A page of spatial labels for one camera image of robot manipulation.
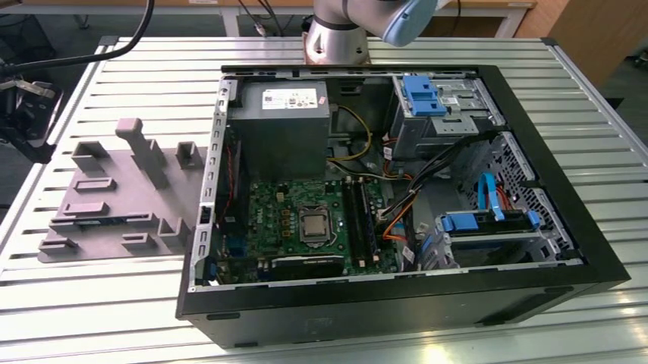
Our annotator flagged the wooden cabinet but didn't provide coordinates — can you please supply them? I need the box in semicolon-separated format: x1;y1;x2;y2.
516;0;648;89

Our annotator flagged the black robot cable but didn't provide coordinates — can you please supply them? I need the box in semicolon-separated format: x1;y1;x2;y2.
0;0;157;77

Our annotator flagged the CPU socket metal cover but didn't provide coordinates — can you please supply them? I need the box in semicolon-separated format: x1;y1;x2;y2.
295;204;340;249

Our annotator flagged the silver CPU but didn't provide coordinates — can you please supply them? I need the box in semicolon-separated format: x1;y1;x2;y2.
302;215;330;237

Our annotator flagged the yellow power wire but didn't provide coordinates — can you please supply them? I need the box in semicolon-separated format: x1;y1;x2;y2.
326;105;374;171

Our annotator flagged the black mesh waste bin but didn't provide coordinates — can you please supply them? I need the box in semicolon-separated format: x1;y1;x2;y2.
0;14;56;65

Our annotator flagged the black graphics card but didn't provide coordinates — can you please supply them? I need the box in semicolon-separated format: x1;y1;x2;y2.
257;254;345;281

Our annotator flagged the grey parts rack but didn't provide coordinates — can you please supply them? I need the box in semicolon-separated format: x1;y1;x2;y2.
38;118;210;265

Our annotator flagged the metal optical drive cage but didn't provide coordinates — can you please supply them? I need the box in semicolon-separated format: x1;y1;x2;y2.
389;74;508;160

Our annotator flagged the black open PC case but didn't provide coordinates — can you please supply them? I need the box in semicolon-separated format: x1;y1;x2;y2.
174;64;634;349

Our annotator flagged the grey power supply unit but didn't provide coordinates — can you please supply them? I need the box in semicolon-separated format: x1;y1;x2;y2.
226;78;333;181

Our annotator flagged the metal disk bay cage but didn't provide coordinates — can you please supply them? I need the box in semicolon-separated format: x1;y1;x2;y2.
434;212;584;272

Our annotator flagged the empty black RAM slot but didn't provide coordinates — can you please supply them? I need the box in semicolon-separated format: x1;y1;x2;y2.
341;177;370;268

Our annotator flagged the blue flat data wire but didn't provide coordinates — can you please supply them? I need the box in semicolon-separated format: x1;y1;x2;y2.
477;172;508;223

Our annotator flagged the blue plastic drive latch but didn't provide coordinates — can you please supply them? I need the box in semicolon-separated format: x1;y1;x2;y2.
404;77;448;118

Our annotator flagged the black cable bundle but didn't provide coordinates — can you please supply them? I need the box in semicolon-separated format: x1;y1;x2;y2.
377;130;503;224

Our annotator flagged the orange wire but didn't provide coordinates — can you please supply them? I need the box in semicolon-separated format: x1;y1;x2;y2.
382;191;421;242

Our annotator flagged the green motherboard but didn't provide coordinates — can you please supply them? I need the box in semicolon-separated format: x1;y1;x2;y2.
211;177;406;284

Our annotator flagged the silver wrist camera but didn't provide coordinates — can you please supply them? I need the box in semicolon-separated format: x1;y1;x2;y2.
12;79;55;99

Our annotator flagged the black office chair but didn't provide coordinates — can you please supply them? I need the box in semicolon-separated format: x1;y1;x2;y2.
627;47;648;71

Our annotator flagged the hard disk in blue carrier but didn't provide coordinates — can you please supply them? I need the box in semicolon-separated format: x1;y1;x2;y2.
438;210;541;238

